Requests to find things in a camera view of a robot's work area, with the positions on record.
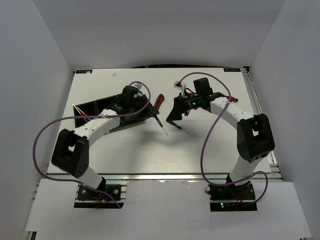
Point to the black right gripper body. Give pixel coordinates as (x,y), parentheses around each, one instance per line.
(192,102)

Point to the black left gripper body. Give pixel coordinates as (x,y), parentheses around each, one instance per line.
(140,102)

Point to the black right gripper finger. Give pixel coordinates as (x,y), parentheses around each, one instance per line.
(178,104)
(176,114)

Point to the green black precision screwdriver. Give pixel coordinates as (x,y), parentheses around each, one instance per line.
(160,124)
(179,127)

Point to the blue red screwdriver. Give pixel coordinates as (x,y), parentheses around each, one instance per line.
(88,119)
(81,113)

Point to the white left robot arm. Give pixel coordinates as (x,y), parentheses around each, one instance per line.
(72,149)

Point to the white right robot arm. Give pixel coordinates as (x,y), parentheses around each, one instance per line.
(224,109)

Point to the blue label right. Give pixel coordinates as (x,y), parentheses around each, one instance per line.
(231,69)

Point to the blue label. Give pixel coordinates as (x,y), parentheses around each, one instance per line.
(231,69)
(83,71)

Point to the black three-compartment tray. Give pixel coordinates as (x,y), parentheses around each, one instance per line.
(95,107)

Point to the blue label left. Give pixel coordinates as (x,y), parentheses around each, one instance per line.
(83,71)

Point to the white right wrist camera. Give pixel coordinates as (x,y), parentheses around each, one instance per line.
(180,86)

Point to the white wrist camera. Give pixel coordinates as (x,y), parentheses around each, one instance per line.
(137,85)
(180,86)

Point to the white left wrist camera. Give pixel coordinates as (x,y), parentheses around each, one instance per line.
(137,85)

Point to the aluminium front rail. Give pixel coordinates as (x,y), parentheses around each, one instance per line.
(153,176)

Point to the aluminium rail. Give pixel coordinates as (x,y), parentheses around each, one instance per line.
(153,176)
(254,142)

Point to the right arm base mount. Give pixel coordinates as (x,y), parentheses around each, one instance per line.
(229,199)

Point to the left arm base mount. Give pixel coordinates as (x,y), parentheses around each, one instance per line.
(116,191)

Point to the aluminium right side rail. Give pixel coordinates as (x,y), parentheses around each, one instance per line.
(254,142)

